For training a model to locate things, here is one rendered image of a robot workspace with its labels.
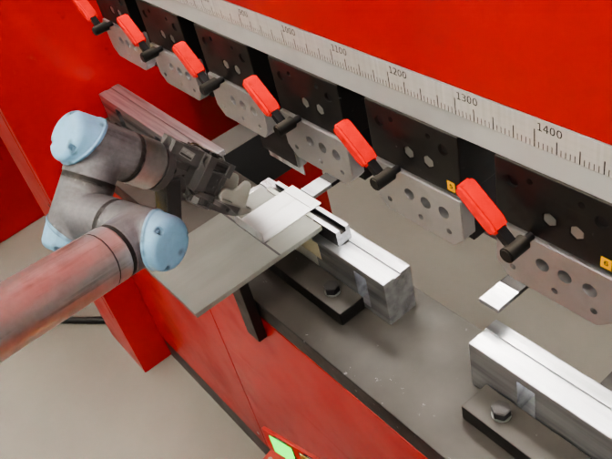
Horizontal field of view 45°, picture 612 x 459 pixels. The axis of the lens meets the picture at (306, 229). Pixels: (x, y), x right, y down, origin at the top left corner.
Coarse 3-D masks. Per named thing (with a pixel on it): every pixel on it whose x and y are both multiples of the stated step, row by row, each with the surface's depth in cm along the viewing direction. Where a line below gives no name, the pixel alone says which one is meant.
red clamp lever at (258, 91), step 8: (248, 80) 104; (256, 80) 104; (248, 88) 104; (256, 88) 104; (264, 88) 104; (256, 96) 104; (264, 96) 104; (272, 96) 104; (264, 104) 104; (272, 104) 104; (264, 112) 104; (272, 112) 104; (280, 120) 104; (288, 120) 104; (296, 120) 104; (280, 128) 103; (288, 128) 103; (280, 136) 104
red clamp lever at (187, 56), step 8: (176, 48) 118; (184, 48) 118; (184, 56) 117; (192, 56) 117; (184, 64) 118; (192, 64) 117; (200, 64) 117; (192, 72) 117; (200, 72) 117; (200, 80) 118; (208, 80) 117; (216, 80) 117; (224, 80) 118; (200, 88) 117; (208, 88) 117; (216, 88) 118
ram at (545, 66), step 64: (256, 0) 97; (320, 0) 86; (384, 0) 77; (448, 0) 69; (512, 0) 63; (576, 0) 58; (320, 64) 94; (448, 64) 74; (512, 64) 67; (576, 64) 62; (448, 128) 80; (576, 128) 66
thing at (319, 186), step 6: (324, 174) 136; (318, 180) 135; (324, 180) 135; (330, 180) 135; (336, 180) 134; (306, 186) 135; (312, 186) 134; (318, 186) 134; (324, 186) 134; (330, 186) 134; (306, 192) 133; (312, 192) 133; (318, 192) 133
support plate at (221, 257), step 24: (264, 192) 137; (216, 216) 134; (240, 216) 133; (192, 240) 130; (216, 240) 129; (240, 240) 128; (288, 240) 125; (192, 264) 126; (216, 264) 124; (240, 264) 123; (264, 264) 122; (168, 288) 122; (192, 288) 121; (216, 288) 120; (192, 312) 118
